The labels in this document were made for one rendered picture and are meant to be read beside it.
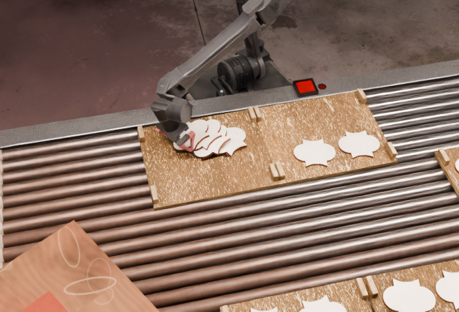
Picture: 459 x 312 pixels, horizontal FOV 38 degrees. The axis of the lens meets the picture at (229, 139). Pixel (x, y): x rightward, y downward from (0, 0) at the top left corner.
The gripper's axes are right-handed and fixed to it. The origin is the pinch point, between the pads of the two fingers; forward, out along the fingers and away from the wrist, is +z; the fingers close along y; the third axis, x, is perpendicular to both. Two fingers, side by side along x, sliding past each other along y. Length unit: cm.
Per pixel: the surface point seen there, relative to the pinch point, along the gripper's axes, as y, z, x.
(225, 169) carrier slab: -15.5, 7.3, -3.3
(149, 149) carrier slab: 7.4, -1.0, 8.4
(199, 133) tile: -1.8, 0.6, -6.5
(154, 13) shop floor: 186, 83, -88
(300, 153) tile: -27.1, 14.5, -24.8
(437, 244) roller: -76, 30, -29
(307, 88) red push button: -6, 18, -51
